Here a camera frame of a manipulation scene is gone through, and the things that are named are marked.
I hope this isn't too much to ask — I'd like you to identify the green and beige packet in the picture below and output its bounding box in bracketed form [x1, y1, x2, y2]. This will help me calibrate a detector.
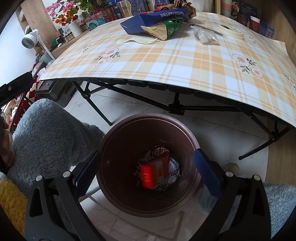
[141, 20, 182, 42]

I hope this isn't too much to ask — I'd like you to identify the gold and blue gift box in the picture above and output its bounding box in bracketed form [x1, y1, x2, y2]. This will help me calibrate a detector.
[129, 0, 148, 13]
[114, 0, 132, 18]

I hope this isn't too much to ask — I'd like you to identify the brown waste bin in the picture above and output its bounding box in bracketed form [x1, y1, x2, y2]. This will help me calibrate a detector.
[97, 113, 201, 218]

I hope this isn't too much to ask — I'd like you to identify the row of small bottles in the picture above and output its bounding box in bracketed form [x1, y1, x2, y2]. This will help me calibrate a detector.
[62, 30, 74, 42]

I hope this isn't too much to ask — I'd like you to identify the brown paper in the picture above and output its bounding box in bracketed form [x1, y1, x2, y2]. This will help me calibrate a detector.
[173, 0, 197, 21]

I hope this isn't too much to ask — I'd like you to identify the pink blossom bouquet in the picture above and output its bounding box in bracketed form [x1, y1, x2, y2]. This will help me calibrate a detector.
[44, 0, 97, 19]

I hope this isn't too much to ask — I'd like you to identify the dark blue picture box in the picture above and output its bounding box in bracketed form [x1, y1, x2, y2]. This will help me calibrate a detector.
[236, 1, 255, 26]

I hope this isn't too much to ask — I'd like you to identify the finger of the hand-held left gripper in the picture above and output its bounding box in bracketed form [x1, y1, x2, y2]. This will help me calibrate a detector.
[0, 72, 33, 109]

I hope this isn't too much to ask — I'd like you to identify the person's left hand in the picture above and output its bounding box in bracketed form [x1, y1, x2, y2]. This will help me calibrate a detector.
[0, 116, 15, 167]

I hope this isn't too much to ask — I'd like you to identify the wooden side shelf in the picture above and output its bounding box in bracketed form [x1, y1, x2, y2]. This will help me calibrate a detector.
[20, 0, 57, 40]

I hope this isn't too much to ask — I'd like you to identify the blue cardboard box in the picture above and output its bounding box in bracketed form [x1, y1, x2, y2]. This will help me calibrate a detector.
[120, 9, 190, 35]

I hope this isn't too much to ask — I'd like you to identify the person's right leg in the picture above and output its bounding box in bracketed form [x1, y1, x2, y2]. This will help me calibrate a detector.
[196, 181, 296, 239]

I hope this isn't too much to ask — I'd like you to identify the small blue box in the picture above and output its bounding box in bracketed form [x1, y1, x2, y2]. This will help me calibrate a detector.
[258, 20, 275, 39]

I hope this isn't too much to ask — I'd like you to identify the white desk fan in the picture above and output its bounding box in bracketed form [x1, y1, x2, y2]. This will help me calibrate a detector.
[21, 29, 50, 55]

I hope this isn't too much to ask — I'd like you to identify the red paper cup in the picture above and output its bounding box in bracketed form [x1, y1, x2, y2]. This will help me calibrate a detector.
[249, 16, 260, 29]

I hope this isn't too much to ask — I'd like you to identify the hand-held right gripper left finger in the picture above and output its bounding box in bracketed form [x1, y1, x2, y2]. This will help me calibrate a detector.
[24, 149, 102, 241]

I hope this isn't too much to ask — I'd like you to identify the black crate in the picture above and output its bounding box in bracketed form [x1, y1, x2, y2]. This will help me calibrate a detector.
[35, 80, 77, 108]

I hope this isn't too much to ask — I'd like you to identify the stack of pastel cups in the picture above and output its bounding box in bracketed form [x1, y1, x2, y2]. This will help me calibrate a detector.
[220, 0, 234, 16]

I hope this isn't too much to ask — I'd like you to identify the dark thin stick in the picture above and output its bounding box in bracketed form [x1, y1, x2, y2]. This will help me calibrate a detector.
[190, 24, 223, 36]

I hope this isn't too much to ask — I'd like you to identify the red checked blanket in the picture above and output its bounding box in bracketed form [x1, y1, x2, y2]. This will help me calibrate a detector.
[7, 83, 41, 137]

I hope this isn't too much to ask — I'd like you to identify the tall white vase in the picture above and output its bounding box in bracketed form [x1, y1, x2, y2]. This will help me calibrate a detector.
[69, 21, 83, 37]

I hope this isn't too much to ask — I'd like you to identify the plaid folding table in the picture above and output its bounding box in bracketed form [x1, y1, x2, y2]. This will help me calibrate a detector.
[38, 10, 296, 129]

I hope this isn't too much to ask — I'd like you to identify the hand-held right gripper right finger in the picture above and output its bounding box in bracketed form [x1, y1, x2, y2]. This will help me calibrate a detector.
[193, 148, 271, 241]

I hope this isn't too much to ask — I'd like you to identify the grey fluffy stool cushion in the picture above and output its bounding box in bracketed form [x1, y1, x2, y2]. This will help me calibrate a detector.
[9, 98, 104, 193]

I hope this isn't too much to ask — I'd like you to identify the clear plastic bag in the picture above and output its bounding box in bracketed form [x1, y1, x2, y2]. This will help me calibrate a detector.
[190, 25, 220, 45]

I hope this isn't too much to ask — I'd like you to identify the cream plastic spoon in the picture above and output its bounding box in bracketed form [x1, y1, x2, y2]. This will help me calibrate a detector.
[116, 38, 158, 45]

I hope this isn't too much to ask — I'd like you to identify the orange flower bunch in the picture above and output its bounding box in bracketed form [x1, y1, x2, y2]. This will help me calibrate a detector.
[54, 14, 72, 26]

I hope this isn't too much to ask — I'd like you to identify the black folding table frame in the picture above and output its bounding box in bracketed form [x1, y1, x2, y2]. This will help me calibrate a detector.
[69, 79, 296, 160]

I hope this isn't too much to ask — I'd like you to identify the yellow fleece cloth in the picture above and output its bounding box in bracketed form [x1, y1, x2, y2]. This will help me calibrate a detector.
[0, 179, 28, 237]

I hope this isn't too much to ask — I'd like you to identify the striped woven basket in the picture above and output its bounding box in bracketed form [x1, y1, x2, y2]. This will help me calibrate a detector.
[84, 7, 121, 28]

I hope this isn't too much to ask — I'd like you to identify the red snack wrapper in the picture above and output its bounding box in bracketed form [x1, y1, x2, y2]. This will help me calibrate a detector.
[133, 146, 181, 192]

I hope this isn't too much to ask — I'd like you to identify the wooden sideboard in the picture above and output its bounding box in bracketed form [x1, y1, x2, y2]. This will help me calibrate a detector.
[50, 25, 93, 61]

